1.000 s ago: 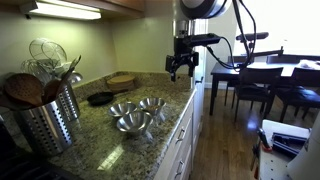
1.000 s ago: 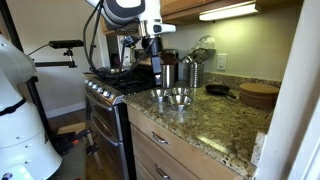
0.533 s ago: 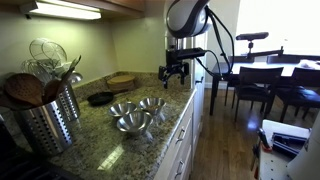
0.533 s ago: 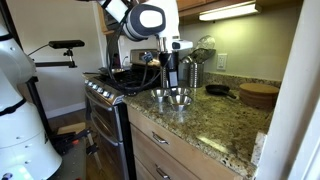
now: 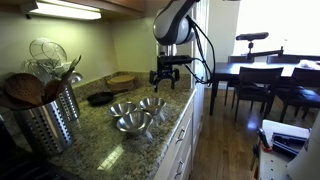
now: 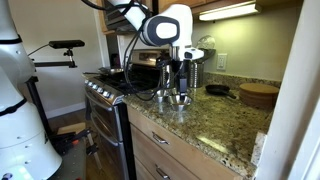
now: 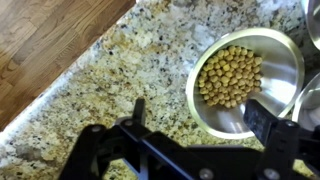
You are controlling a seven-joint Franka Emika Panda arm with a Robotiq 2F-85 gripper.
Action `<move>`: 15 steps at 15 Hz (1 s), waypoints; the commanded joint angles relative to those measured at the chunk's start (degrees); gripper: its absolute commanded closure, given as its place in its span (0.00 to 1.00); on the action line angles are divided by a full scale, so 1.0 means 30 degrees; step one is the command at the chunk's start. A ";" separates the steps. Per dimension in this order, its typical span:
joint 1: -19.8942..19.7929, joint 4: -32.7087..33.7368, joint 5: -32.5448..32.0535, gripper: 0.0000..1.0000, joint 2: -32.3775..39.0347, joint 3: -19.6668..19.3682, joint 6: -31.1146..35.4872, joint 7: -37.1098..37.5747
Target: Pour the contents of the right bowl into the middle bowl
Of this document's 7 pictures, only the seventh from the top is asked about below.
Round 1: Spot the pile of yellow chickpeas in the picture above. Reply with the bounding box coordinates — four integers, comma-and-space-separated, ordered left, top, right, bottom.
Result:
197, 45, 264, 109

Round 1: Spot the small stainless steel bowl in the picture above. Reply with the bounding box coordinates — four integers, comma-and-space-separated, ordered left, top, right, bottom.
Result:
185, 27, 306, 140
301, 0, 320, 51
291, 71, 320, 133

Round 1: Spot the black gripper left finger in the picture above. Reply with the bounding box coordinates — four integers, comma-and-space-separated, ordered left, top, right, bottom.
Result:
58, 98, 201, 180

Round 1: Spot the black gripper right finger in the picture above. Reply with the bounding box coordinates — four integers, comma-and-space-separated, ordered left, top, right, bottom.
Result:
243, 98, 320, 180

